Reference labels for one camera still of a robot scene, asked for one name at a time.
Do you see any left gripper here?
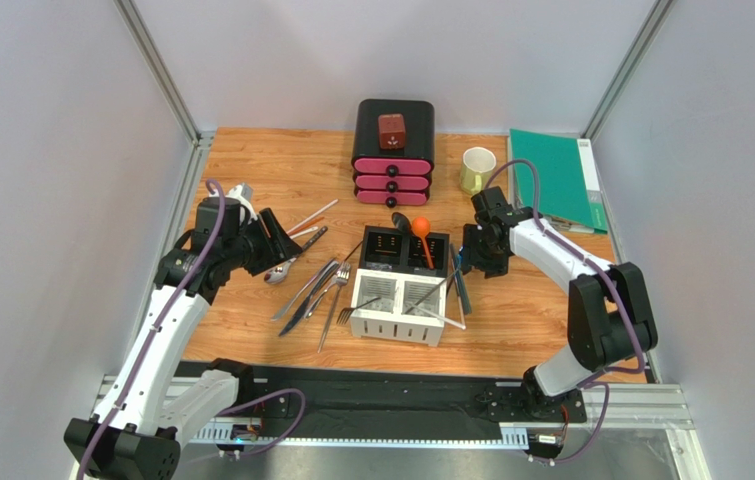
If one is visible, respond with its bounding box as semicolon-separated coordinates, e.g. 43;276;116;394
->
224;207;304;276

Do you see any orange plastic spoon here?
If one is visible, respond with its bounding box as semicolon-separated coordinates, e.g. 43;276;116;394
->
411;217;435;270

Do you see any pale yellow mug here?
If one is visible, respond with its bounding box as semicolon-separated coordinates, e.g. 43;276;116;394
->
459;147;497;195

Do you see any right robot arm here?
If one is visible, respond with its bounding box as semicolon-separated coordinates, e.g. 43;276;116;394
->
461;187;658;403

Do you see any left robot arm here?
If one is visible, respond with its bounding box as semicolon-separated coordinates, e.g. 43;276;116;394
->
64;180;302;479

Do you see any orange white spoon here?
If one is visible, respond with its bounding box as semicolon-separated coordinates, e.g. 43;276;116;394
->
289;225;320;239

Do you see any steel table knife, small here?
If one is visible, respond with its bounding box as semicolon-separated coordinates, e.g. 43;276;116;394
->
271;258;338;321

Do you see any dark grey chopstick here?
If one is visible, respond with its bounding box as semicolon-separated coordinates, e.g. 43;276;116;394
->
457;274;472;324

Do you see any steel fork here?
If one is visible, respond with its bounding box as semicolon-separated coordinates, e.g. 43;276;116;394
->
317;261;352;353

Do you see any steel table knife, large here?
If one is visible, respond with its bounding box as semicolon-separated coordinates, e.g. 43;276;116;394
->
278;260;340;337

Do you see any white orange chopstick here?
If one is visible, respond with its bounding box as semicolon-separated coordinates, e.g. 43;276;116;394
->
286;198;339;235

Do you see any silver metal chopstick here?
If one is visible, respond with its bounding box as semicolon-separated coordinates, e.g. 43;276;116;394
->
405;277;449;314

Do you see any black plastic fork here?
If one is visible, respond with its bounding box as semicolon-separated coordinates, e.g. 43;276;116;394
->
336;297;381;325

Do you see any black ladle spoon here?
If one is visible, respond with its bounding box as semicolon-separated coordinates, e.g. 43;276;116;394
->
391;212;412;237

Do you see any white plastic chopstick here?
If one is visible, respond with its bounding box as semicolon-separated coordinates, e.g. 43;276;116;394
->
411;305;467;330

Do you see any black utensil caddy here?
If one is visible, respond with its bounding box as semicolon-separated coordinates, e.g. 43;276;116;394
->
358;226;451;278

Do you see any green folder binder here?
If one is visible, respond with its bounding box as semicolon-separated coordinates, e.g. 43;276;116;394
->
507;129;608;233

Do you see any white slotted utensil caddy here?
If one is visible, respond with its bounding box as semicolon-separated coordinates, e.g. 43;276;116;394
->
348;269;447;347

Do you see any black pink drawer cabinet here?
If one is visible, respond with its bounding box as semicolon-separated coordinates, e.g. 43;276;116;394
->
351;99;436;208

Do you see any brown cube box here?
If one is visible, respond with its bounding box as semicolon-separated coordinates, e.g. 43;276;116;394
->
377;113;407;150

